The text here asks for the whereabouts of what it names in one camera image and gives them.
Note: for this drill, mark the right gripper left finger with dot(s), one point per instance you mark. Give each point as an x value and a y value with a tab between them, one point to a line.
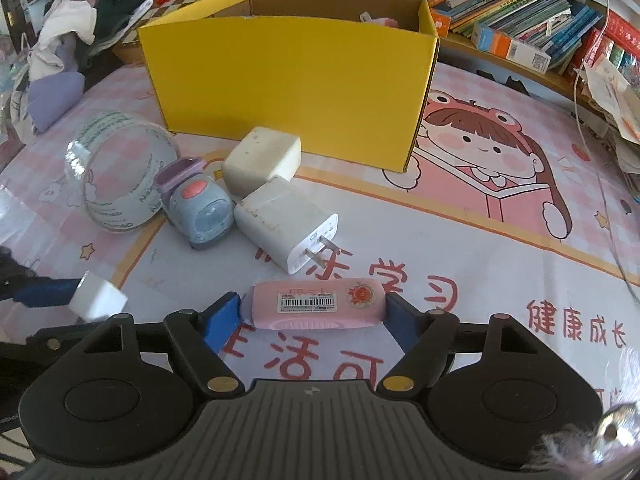
196	338

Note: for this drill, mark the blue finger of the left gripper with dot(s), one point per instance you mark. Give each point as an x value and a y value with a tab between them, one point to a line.
46	292

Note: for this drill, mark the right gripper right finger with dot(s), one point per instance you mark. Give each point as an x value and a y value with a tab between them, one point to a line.
426	338

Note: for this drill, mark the small white cube adapter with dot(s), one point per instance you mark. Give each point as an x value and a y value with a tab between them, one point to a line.
95	299

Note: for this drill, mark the pink rectangular case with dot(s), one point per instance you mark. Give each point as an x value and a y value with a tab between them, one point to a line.
308	305

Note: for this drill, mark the clear packing tape roll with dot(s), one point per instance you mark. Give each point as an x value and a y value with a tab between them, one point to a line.
111	164

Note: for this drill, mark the blue purple toy car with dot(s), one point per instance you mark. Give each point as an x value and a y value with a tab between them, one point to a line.
193	203

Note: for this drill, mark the white plug charger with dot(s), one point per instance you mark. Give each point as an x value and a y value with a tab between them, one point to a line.
287	225

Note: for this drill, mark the pink cartoon table mat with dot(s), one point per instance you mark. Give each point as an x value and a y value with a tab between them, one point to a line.
579	295

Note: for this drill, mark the cream square charger block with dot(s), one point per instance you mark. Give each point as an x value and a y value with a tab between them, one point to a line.
261	155

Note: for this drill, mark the pile of clothes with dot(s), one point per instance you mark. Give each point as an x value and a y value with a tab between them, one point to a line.
53	79

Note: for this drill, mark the yellow cardboard box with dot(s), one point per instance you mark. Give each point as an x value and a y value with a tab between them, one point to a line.
350	90

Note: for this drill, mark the wooden bookshelf board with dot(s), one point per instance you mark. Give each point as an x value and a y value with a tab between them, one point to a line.
456	50

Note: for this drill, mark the stack of papers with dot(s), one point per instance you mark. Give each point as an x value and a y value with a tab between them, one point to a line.
610	94

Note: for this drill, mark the orange white usmile box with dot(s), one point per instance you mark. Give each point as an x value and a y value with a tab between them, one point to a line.
501	45

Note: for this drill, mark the pink plush pig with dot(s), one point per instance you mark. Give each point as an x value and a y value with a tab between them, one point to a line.
365	17

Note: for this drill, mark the row of books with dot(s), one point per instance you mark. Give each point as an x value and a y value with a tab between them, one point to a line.
574	33

